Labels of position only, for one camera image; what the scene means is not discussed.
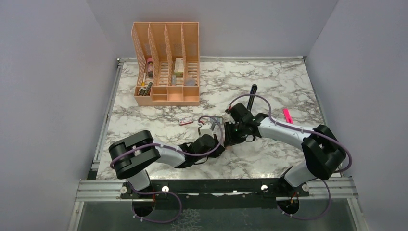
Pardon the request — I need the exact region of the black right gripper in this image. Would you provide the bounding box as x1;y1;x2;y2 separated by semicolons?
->
224;120;247;146

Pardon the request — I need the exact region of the red white staple box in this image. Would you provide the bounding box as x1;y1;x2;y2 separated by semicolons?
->
178;116;193;126

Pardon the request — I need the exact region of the blue stapler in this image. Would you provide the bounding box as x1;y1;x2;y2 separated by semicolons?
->
246;84;257;112

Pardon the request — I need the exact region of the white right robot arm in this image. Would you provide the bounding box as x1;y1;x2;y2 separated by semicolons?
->
224;103;346;196

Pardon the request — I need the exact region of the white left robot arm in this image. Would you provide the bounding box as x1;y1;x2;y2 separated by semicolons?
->
108;130;225;198

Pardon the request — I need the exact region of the pink highlighter marker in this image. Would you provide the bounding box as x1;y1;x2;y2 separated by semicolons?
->
282;108;293;124

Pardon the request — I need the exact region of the clear tape roll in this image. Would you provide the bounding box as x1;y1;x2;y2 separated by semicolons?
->
184;78;197;86

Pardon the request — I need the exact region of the green white small box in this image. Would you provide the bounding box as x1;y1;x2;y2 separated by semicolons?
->
174;58;184;77

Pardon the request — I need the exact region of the black label card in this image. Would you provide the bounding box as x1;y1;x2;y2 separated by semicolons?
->
138;81;153;96

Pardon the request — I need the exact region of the pink glue stick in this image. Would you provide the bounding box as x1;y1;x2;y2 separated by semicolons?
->
146;58;154;78

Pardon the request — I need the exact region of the orange plastic desk organizer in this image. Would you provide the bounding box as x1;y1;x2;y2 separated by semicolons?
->
131;22;200;106

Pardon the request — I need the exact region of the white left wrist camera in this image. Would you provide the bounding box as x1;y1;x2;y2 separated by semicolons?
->
198;122;217;137

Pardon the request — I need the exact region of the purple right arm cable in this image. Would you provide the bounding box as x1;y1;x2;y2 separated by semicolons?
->
228;93;353;221

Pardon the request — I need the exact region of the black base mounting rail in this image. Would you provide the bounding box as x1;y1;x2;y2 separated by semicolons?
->
120;178;309;210

